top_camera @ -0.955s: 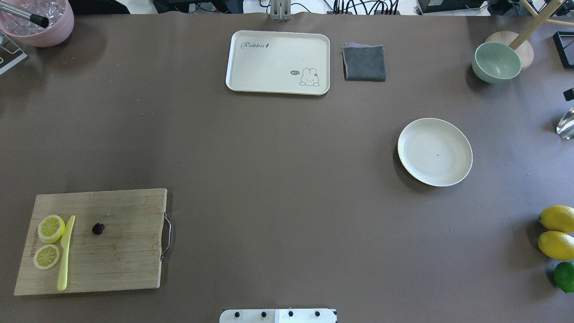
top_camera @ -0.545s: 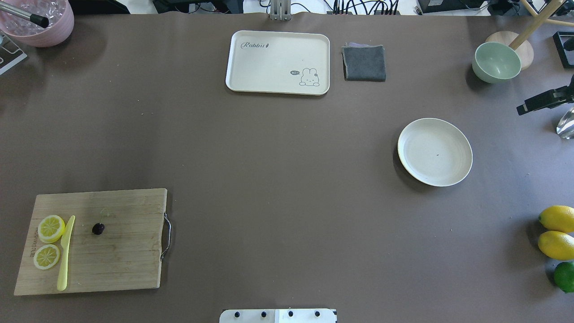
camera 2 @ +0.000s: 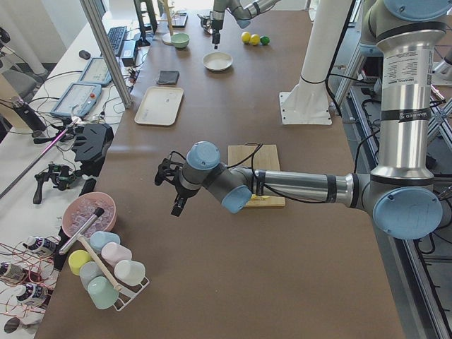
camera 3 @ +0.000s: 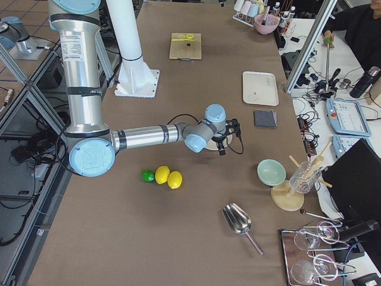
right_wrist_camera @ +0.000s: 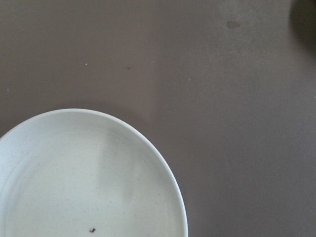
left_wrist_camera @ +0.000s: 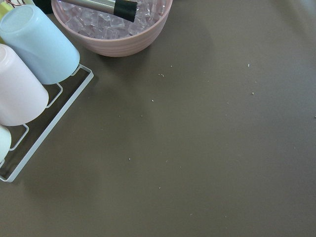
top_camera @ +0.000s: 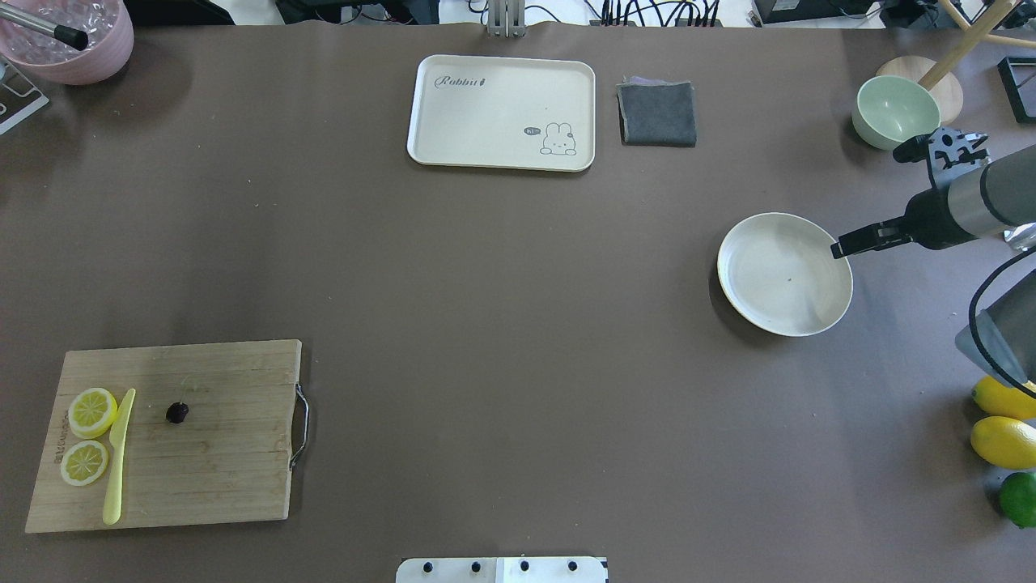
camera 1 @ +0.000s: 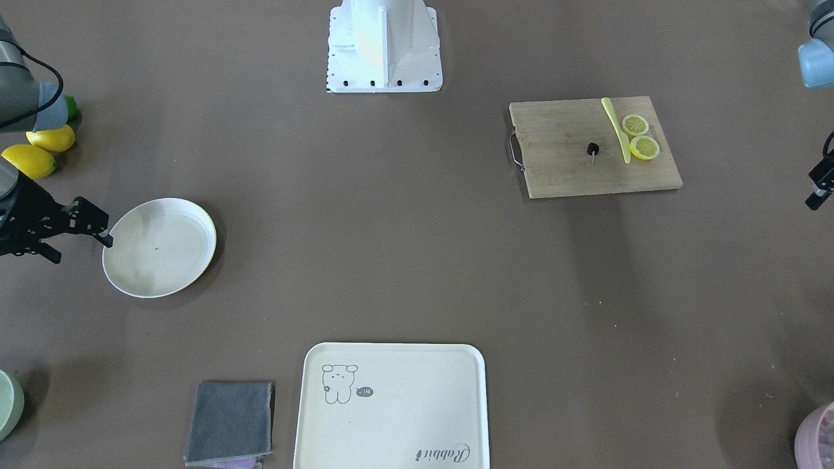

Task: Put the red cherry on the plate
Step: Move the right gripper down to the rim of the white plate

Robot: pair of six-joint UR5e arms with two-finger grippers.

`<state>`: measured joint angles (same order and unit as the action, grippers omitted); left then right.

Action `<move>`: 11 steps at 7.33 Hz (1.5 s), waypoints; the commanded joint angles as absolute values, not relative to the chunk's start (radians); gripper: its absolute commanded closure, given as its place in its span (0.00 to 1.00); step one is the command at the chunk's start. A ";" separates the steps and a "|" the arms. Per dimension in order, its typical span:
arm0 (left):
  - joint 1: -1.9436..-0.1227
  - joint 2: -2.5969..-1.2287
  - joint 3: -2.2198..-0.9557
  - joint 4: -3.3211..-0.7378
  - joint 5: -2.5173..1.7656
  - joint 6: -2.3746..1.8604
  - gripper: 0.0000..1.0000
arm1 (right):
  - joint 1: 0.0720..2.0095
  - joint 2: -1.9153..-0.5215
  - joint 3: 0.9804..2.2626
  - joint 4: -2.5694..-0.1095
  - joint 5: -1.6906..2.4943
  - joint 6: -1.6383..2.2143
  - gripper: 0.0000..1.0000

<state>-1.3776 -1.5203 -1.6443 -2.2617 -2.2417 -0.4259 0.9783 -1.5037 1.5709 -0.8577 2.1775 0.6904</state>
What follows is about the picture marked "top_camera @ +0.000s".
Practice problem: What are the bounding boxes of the white cup rack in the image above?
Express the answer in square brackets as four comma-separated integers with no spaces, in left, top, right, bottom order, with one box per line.
[0,56,49,135]

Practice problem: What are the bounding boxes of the shiny metal scoop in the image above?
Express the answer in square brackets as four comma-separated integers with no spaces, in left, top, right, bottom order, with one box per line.
[1003,223,1036,252]

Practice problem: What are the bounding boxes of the cream round plate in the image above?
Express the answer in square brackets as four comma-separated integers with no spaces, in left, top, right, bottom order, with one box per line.
[715,213,854,337]

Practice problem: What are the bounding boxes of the green lime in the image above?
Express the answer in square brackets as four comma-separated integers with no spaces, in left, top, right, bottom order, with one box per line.
[998,472,1035,529]

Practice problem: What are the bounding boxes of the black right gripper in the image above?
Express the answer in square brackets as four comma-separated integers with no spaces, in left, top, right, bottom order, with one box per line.
[831,190,970,259]

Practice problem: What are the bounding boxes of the dark red cherry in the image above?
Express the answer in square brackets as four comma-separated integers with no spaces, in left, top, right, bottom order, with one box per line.
[165,402,191,424]

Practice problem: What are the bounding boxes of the lemon slice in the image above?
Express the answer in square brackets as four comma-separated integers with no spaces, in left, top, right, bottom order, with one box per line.
[60,440,108,487]
[67,387,118,440]

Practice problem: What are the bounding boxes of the bamboo cutting board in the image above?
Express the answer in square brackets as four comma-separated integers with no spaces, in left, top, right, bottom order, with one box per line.
[25,339,303,534]

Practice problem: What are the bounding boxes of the cream rabbit tray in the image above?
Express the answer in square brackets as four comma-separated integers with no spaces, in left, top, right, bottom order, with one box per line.
[406,54,597,172]

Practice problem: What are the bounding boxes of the lower lemon slice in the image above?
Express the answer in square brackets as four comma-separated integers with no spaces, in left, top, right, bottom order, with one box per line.
[60,440,108,487]

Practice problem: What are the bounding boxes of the pink ice bowl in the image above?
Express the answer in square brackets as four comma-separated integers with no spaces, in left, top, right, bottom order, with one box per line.
[1,1,134,85]

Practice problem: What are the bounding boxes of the grey folded cloth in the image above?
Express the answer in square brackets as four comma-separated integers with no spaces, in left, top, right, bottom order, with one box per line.
[617,76,697,147]

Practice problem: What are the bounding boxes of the yellow plastic knife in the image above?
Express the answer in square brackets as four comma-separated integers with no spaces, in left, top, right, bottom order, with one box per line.
[100,388,137,526]

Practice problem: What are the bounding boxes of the yellow lemon near lime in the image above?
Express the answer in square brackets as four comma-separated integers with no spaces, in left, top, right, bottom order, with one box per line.
[970,416,1035,471]

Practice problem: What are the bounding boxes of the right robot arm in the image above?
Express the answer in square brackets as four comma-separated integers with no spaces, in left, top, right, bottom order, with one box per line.
[831,145,1035,396]

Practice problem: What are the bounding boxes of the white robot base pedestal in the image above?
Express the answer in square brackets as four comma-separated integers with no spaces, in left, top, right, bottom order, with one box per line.
[395,555,609,582]

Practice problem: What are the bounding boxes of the mint green bowl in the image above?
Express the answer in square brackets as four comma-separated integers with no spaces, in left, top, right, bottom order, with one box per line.
[851,76,942,151]

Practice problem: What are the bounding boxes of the yellow lemon outer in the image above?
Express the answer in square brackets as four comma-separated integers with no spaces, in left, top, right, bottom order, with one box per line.
[970,374,1035,421]

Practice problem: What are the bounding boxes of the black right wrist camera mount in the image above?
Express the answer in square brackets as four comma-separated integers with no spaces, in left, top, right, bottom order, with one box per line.
[892,126,991,193]

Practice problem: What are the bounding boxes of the upper lemon slice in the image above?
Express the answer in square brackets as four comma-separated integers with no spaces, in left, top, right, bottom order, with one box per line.
[67,387,118,440]

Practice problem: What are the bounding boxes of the metal tongs in ice bowl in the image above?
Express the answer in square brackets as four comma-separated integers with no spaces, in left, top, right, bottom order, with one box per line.
[1,2,89,51]

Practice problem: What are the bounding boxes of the black frame object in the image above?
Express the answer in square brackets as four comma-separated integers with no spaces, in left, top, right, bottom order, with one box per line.
[996,56,1035,125]

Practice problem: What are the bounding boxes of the round wooden stand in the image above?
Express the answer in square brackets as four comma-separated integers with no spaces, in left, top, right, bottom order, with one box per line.
[876,1,1034,125]

